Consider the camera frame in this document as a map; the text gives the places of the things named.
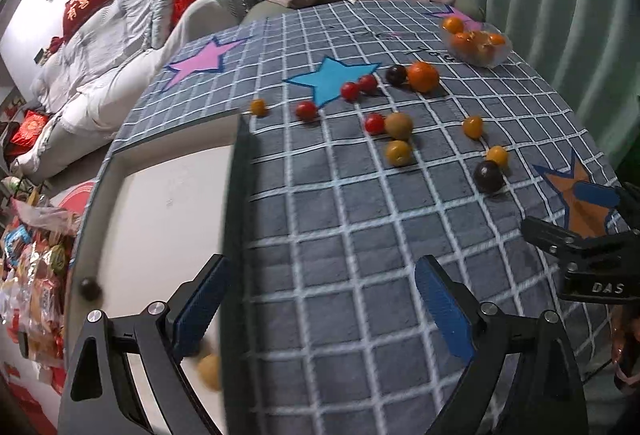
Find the green curtain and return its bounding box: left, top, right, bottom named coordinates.
left=385, top=0, right=640, bottom=166

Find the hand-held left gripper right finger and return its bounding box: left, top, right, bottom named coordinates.
left=414, top=256, right=588, bottom=435

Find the red round mat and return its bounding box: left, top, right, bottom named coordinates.
left=47, top=180, right=98, bottom=216

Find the small red patterned cushion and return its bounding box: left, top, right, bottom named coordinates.
left=10, top=110, right=51, bottom=156

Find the pile of snack packets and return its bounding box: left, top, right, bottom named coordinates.
left=0, top=195, right=83, bottom=396

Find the white sofa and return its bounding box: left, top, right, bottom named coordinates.
left=10, top=0, right=251, bottom=180

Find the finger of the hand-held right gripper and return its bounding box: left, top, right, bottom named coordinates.
left=574, top=181, right=640, bottom=234
left=520, top=216, right=602, bottom=266

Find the brown kiwi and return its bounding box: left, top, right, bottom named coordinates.
left=384, top=112, right=414, bottom=140

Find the person's right hand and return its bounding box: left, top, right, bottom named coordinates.
left=611, top=302, right=640, bottom=396

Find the grey checked star tablecloth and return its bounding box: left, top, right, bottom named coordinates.
left=107, top=0, right=626, bottom=435

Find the large orange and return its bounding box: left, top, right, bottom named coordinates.
left=407, top=61, right=441, bottom=94

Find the white plastic box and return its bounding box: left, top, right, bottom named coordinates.
left=70, top=112, right=251, bottom=435

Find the grey striped throw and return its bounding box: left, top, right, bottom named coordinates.
left=55, top=0, right=246, bottom=66

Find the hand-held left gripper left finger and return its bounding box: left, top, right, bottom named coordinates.
left=57, top=254, right=236, bottom=435

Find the clear plastic bowl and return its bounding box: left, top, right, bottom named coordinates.
left=441, top=12, right=513, bottom=68

